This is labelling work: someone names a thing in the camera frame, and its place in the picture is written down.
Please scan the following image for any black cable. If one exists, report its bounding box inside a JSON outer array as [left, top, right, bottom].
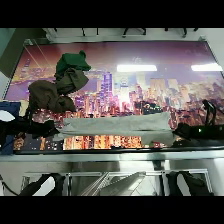
[[0, 174, 22, 197]]

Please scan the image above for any brown garment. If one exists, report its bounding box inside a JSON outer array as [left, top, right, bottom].
[[27, 79, 78, 115]]

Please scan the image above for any blue garment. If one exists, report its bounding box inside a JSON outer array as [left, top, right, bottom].
[[0, 101, 22, 156]]

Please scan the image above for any grey garment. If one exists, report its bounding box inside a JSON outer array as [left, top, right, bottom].
[[53, 111, 178, 148]]

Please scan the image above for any olive garment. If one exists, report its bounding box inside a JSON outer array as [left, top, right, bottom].
[[53, 68, 90, 96]]

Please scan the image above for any silver frame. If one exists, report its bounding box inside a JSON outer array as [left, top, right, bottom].
[[0, 149, 224, 197]]

